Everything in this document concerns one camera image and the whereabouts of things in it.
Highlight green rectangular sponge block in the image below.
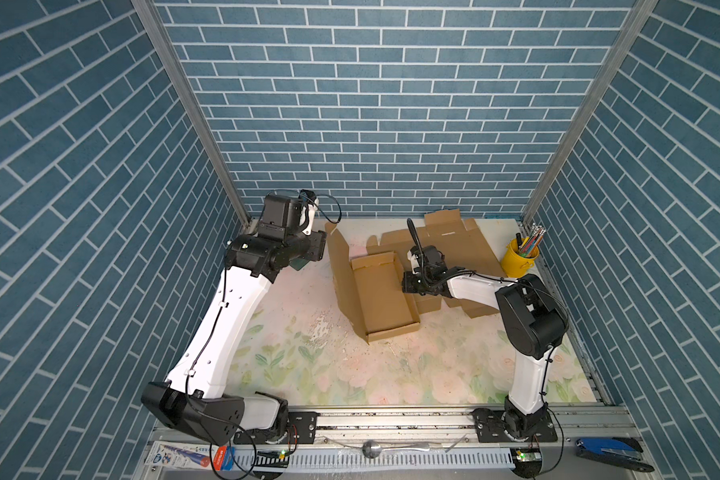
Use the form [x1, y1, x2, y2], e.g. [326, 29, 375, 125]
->
[289, 258, 310, 271]

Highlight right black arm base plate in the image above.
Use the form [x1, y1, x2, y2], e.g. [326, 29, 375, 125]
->
[471, 407, 558, 443]

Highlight pens in cup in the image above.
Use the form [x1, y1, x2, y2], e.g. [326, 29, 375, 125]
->
[515, 224, 547, 258]

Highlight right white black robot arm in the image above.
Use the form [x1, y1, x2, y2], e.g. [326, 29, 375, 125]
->
[402, 246, 569, 440]

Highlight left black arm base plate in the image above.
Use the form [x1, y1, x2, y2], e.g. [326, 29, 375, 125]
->
[233, 411, 319, 445]

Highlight yellow pen cup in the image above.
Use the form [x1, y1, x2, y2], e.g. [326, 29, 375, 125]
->
[500, 239, 540, 278]

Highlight white slotted cable duct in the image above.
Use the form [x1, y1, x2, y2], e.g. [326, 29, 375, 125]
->
[235, 448, 515, 474]

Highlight white blue product package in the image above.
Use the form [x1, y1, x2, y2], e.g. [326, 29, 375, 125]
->
[145, 441, 235, 472]

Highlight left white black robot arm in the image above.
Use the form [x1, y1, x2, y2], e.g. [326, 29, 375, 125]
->
[141, 190, 326, 446]

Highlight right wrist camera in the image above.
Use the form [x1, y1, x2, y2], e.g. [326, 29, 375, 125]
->
[407, 247, 421, 273]

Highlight metal spoon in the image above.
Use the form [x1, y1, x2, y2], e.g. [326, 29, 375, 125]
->
[327, 437, 467, 459]

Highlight blue black pliers tool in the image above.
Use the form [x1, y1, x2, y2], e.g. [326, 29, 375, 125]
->
[575, 437, 655, 473]

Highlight cardboard box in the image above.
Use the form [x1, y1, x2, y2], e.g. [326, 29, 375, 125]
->
[326, 224, 421, 344]
[366, 210, 505, 318]

